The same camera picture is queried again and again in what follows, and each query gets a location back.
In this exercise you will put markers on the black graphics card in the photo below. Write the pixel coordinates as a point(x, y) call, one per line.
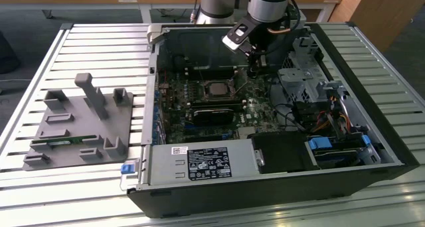
point(212, 117)

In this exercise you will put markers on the blue case latch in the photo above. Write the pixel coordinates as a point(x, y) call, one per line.
point(128, 168)

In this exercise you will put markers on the green motherboard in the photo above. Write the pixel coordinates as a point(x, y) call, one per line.
point(256, 107)

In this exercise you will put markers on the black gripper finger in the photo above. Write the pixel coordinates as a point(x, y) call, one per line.
point(253, 65)

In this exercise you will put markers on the green RAM stick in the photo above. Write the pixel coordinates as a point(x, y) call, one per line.
point(76, 139)

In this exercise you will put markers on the grey case foot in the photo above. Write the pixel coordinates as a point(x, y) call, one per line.
point(154, 34)

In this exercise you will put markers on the grey parts rack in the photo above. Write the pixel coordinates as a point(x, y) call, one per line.
point(83, 137)

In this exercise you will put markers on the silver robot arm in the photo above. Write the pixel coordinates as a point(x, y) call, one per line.
point(269, 5)

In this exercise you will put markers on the black RAM slot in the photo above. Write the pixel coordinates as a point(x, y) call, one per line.
point(212, 75)
point(212, 71)

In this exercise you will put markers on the metal drive cage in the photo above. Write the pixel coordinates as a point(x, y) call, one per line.
point(295, 85)

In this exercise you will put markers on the black CPU socket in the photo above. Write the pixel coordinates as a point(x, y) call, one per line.
point(212, 97)

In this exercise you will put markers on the silver power supply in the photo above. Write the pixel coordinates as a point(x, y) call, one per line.
point(165, 162)

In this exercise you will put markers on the silver green CPU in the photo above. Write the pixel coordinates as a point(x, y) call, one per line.
point(217, 88)

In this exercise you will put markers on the black PC case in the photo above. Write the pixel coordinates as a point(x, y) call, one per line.
point(232, 202)

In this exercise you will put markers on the hard disk in blue carrier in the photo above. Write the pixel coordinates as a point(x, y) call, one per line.
point(319, 143)

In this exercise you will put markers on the blue plastic clip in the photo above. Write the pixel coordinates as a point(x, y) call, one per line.
point(365, 140)

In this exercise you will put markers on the dark RAM stick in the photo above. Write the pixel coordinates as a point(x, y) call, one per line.
point(217, 107)

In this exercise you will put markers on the small silver heatsink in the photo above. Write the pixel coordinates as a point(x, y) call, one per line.
point(247, 132)

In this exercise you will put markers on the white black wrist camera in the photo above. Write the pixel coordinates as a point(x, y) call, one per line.
point(237, 35)

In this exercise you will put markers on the wooden cabinet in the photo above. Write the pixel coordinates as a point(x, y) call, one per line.
point(381, 18)

